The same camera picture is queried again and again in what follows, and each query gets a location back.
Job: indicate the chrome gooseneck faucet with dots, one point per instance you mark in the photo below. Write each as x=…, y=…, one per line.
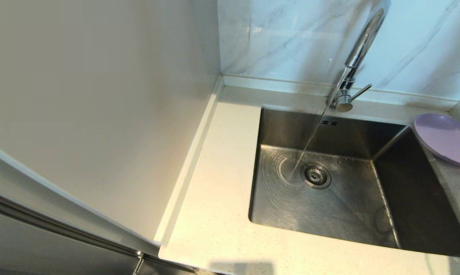
x=344, y=95

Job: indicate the purple plastic plate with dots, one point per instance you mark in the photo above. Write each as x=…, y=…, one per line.
x=444, y=139

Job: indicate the round metal drain strainer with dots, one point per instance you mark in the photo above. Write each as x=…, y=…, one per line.
x=316, y=175

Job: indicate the stainless steel sink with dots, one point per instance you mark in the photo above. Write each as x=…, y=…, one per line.
x=291, y=206

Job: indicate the white tall cabinet panel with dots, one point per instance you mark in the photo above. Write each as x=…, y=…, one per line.
x=100, y=114

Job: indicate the stainless steel appliance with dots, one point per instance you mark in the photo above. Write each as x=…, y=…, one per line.
x=23, y=248

